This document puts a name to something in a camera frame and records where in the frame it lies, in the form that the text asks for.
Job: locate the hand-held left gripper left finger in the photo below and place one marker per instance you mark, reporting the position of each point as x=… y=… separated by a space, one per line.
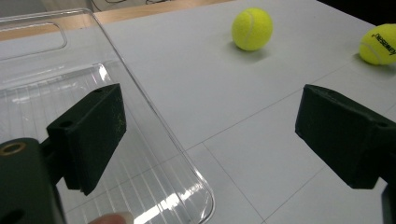
x=90 y=137

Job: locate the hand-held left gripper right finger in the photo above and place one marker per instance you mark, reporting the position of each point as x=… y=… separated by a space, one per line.
x=345 y=137

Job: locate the tennis ball with black print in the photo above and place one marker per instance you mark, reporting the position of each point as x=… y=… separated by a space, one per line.
x=378 y=45

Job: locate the yellow tennis ball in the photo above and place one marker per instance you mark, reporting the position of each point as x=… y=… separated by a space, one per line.
x=252 y=29

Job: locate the clear plastic bin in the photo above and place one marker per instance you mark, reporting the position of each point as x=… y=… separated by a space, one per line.
x=149 y=186

